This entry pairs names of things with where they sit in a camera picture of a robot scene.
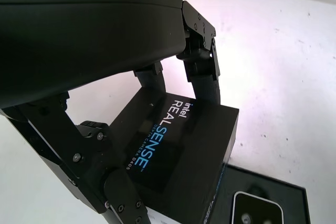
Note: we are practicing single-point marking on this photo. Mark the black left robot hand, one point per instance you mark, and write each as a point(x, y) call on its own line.
point(78, 32)

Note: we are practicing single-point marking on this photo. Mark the black RealSense box lid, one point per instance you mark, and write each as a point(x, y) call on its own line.
point(189, 150)

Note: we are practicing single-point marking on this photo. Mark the black box base with insert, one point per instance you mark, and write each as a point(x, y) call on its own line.
point(294, 195)

